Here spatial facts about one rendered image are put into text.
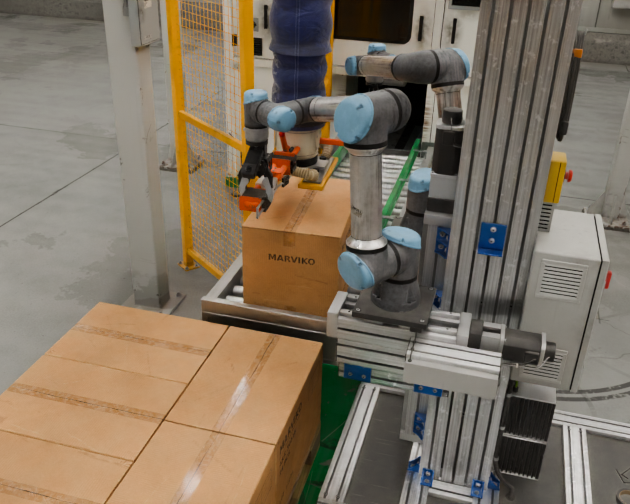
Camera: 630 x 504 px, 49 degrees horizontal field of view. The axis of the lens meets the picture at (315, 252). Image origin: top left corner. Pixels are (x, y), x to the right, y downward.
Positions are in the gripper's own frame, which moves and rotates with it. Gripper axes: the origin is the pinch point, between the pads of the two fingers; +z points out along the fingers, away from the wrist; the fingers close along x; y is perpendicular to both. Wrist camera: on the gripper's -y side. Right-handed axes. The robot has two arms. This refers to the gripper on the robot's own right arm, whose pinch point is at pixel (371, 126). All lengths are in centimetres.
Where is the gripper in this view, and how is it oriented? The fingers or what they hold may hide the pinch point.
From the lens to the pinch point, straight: 308.4
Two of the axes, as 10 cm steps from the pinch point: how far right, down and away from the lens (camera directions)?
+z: -0.4, 8.9, 4.5
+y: -2.0, 4.4, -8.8
